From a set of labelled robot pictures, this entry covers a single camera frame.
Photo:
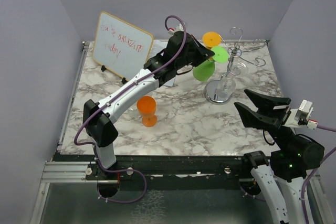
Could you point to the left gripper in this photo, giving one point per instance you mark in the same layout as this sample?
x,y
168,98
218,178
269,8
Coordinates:
x,y
203,53

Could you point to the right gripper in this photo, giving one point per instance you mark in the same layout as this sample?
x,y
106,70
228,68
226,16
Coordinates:
x,y
251,117

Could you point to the green plastic wine glass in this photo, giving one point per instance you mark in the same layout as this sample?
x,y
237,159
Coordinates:
x,y
205,70

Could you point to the yellow plastic wine glass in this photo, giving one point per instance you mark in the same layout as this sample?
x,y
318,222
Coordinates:
x,y
212,41

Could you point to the clear wine glass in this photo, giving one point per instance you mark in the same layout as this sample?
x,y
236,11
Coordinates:
x,y
227,84

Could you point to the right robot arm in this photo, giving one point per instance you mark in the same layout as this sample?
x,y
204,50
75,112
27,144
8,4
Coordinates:
x,y
282,178

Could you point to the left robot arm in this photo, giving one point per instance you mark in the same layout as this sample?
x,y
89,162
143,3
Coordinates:
x,y
182,50

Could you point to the chrome wine glass rack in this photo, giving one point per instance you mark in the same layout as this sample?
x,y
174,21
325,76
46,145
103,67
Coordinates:
x,y
235,54

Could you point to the orange plastic wine glass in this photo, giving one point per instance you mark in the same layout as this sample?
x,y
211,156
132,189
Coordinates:
x,y
147,108

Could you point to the printed paper sheet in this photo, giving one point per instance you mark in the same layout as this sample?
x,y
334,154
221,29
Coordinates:
x,y
157,46

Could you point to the yellow framed whiteboard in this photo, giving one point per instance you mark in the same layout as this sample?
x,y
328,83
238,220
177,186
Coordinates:
x,y
121,47

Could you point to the clear glass front left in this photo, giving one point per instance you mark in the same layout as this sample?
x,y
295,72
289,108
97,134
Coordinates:
x,y
133,112

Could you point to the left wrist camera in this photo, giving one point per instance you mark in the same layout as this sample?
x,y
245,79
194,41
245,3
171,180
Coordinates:
x,y
179,27

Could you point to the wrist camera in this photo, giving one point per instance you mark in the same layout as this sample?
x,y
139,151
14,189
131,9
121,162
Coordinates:
x,y
179,27
301,117

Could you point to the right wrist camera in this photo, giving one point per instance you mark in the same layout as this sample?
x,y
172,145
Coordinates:
x,y
301,117

